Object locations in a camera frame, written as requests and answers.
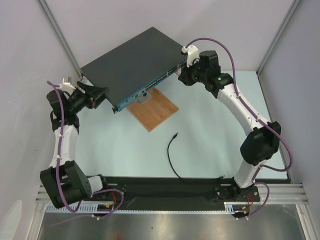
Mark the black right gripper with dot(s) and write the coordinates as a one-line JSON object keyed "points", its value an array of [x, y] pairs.
{"points": [[185, 75]]}

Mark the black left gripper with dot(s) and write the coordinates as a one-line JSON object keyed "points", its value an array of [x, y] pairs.
{"points": [[94, 91]]}

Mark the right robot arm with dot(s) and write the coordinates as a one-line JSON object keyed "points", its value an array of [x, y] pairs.
{"points": [[261, 141]]}

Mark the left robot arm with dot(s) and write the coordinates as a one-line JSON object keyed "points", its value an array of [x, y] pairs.
{"points": [[64, 181]]}

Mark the wooden base board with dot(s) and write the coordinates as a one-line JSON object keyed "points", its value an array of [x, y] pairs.
{"points": [[154, 111]]}

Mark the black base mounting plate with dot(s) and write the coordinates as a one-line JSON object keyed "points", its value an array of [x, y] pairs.
{"points": [[173, 194]]}

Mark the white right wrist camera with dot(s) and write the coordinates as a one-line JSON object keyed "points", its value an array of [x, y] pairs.
{"points": [[192, 53]]}

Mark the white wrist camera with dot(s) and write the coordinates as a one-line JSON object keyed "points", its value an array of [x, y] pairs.
{"points": [[66, 85], [192, 53]]}

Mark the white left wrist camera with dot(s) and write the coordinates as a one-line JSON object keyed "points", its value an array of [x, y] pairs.
{"points": [[66, 85]]}

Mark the dark grey network switch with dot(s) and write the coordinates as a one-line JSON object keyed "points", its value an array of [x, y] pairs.
{"points": [[133, 68]]}

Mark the metal switch stand bracket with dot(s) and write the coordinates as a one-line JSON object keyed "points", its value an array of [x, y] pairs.
{"points": [[145, 97]]}

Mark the aluminium frame post left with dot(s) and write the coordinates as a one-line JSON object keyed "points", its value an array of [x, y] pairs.
{"points": [[43, 5]]}

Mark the aluminium frame post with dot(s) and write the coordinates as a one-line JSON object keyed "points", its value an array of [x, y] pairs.
{"points": [[43, 5], [294, 7]]}

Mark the aluminium frame post right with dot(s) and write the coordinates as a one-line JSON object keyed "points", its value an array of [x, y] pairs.
{"points": [[294, 7]]}

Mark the aluminium front rail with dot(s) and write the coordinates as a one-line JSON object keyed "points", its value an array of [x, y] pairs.
{"points": [[278, 194]]}

